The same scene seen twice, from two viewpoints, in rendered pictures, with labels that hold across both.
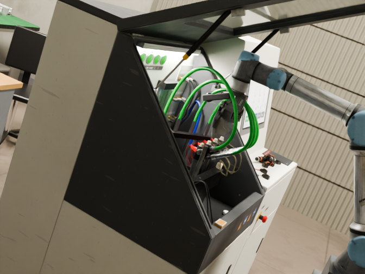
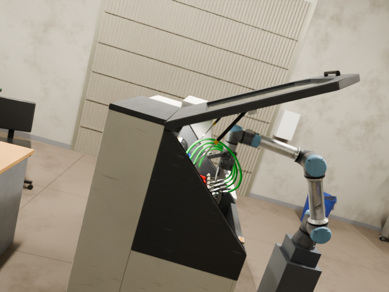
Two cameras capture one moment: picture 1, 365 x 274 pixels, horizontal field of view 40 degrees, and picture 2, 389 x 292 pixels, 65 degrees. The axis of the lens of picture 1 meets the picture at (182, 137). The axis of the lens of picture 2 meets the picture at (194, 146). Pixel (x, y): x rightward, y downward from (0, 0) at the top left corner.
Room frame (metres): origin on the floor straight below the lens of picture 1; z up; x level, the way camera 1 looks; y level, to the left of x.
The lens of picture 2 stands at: (0.32, 0.69, 1.73)
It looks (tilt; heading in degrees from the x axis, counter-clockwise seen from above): 12 degrees down; 339
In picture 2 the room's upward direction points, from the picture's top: 17 degrees clockwise
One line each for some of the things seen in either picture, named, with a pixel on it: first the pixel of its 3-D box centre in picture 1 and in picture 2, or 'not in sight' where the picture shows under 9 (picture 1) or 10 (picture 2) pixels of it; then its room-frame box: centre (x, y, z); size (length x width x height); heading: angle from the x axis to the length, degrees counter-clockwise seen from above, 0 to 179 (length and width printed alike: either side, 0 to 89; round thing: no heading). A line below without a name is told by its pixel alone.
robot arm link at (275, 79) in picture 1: (270, 76); (250, 138); (1.89, -0.23, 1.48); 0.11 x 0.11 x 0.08; 67
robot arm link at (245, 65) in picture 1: (246, 66); (234, 134); (1.92, -0.13, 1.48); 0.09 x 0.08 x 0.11; 67
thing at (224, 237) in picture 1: (230, 226); (232, 234); (1.85, -0.31, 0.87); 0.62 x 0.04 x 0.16; 160
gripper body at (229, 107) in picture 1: (232, 105); (227, 159); (1.91, -0.14, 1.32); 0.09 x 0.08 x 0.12; 70
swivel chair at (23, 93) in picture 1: (20, 90); (10, 145); (3.92, 1.38, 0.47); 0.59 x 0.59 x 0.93
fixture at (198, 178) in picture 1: (194, 186); not in sight; (2.05, -0.13, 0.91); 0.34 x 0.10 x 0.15; 160
